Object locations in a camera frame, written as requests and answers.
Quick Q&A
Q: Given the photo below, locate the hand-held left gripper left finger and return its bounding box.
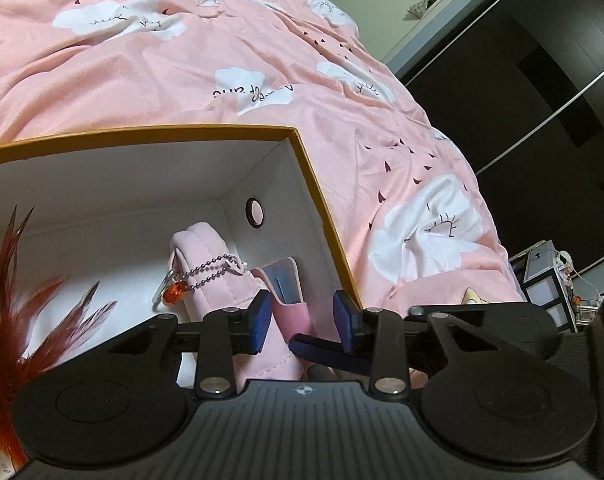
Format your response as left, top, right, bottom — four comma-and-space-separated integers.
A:
107, 290, 274, 400

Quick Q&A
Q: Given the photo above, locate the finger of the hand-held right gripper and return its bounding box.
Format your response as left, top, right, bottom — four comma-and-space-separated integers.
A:
288, 332, 378, 377

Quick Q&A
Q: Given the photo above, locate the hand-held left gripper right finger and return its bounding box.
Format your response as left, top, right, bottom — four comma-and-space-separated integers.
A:
332, 290, 534, 399

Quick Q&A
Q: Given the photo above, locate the pink card sleeve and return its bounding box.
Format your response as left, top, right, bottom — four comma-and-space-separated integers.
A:
251, 257, 316, 337

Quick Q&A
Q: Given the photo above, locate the pink fabric pouch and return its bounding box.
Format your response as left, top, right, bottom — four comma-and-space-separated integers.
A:
168, 222, 304, 382

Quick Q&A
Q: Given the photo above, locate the orange-rimmed white storage box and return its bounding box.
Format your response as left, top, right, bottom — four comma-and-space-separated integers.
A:
0, 124, 366, 396

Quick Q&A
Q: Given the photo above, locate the small white drawer unit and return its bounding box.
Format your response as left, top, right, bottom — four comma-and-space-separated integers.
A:
511, 241, 581, 334

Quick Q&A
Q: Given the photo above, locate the red-brown feather toy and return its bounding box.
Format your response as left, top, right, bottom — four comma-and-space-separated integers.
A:
0, 205, 119, 472

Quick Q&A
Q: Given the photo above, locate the dark sliding-door wardrobe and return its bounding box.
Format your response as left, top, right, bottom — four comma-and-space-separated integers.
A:
386, 0, 604, 288

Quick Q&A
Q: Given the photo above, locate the pink cloud-print blanket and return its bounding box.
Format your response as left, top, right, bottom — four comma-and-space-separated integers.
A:
0, 0, 529, 389

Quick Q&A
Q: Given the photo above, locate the orange charm bead chain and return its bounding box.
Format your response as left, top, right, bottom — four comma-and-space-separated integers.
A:
152, 254, 248, 307

